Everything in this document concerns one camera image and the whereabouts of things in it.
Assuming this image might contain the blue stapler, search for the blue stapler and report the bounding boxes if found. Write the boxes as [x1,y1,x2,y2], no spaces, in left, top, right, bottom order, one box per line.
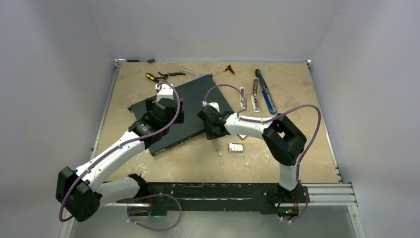
[255,69,277,115]

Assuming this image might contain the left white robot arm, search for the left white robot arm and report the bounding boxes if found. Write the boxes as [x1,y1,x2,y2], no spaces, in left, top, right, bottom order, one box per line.
[55,96,183,223]

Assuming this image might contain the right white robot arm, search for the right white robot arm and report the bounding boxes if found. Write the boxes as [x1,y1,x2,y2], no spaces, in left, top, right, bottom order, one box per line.
[197,104,307,202]

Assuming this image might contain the silver wrench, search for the silver wrench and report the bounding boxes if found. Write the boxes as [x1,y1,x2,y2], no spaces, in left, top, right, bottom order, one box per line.
[180,66,203,77]

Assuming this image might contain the small yellow black screwdriver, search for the small yellow black screwdriver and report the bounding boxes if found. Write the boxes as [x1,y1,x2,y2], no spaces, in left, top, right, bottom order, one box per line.
[212,64,236,76]

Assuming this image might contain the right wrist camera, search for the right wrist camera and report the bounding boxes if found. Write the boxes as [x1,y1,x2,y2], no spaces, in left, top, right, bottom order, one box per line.
[202,101,220,112]

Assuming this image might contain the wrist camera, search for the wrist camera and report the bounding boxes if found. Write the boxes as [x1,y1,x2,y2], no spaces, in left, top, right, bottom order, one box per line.
[155,82,174,102]
[202,101,220,112]

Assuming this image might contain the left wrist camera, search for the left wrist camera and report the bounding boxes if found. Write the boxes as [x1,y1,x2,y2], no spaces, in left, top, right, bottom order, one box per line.
[155,82,174,102]

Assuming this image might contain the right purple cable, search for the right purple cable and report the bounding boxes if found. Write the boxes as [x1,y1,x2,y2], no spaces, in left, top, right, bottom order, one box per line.
[203,84,321,223]

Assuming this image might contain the dark flat network switch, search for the dark flat network switch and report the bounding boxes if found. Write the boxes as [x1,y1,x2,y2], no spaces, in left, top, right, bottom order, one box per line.
[127,74,233,156]

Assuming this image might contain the black handled cutters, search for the black handled cutters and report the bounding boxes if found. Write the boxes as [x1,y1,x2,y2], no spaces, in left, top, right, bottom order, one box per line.
[157,71,186,81]

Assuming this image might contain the black tool at wall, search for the black tool at wall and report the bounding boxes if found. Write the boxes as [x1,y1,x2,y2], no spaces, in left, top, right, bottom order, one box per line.
[126,59,156,63]

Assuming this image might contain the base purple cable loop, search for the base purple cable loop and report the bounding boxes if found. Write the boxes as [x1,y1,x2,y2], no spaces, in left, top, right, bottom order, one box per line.
[127,193,183,232]

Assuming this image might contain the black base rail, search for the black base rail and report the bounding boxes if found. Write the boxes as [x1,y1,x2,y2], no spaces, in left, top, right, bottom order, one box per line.
[119,182,310,216]

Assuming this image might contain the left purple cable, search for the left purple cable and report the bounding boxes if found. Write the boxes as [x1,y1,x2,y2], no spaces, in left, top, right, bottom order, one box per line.
[58,81,182,223]

